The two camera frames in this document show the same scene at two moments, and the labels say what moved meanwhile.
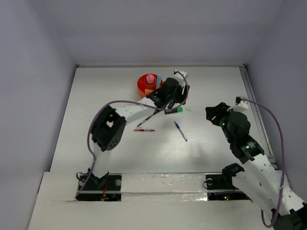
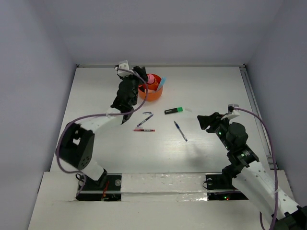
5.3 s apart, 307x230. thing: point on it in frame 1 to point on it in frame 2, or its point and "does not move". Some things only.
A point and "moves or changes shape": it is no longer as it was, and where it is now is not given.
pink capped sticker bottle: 150,78 does not move
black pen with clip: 145,120 does not move
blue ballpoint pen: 180,131 does not move
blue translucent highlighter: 159,80 moves or changes shape
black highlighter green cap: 178,109 does not move
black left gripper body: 179,95 to 135,81
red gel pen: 144,130 does not move
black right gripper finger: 216,113 to 206,121
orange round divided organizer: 144,88 does not move
